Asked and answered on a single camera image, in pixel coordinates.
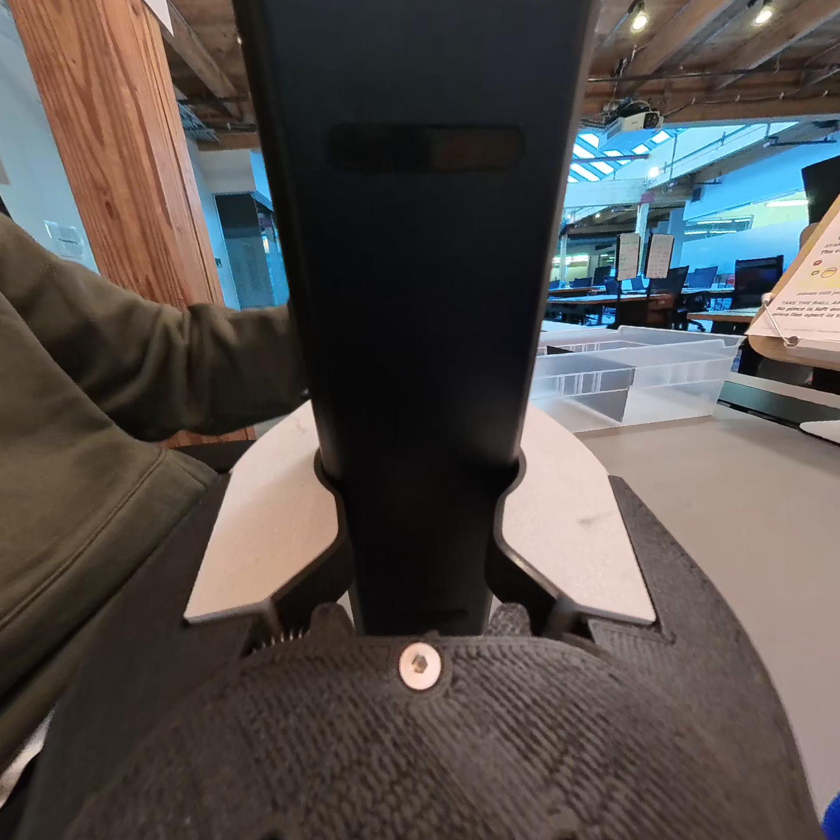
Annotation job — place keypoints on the wooden office table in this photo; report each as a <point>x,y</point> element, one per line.
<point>610,303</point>

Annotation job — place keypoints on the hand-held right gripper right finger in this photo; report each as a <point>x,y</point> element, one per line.
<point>571,525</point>

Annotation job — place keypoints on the person's olive green hoodie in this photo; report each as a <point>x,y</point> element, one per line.
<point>65,538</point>

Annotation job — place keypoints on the clear plastic bin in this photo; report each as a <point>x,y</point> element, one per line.
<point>663,380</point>

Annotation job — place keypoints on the ceiling spot light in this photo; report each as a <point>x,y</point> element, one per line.
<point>638,19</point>
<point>763,13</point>

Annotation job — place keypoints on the white ceiling projector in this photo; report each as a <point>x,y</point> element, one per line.
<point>633,119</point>

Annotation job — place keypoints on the white flat base plate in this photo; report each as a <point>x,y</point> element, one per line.
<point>823,433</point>

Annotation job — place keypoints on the white standing board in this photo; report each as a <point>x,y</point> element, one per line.
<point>659,256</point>
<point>628,256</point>

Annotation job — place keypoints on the person's left forearm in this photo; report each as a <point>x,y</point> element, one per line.
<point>197,367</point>

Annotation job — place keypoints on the grey desk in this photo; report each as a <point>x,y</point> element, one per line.
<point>722,499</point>

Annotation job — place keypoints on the white paper sheet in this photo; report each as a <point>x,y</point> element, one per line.
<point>161,12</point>

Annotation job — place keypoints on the wooden document stand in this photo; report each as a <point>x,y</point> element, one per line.
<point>774,358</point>

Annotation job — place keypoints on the dark door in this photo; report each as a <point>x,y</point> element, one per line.
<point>246,256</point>

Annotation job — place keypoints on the blue plastic object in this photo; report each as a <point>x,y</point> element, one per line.
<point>833,820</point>

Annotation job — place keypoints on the wooden pillar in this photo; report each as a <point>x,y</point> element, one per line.
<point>118,164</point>

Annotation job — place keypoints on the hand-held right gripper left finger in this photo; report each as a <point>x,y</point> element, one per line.
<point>262,525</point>

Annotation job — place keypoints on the printed instruction sheet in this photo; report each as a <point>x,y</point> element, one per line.
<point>814,295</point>

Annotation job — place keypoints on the small white wall sign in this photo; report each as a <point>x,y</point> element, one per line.
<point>64,239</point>

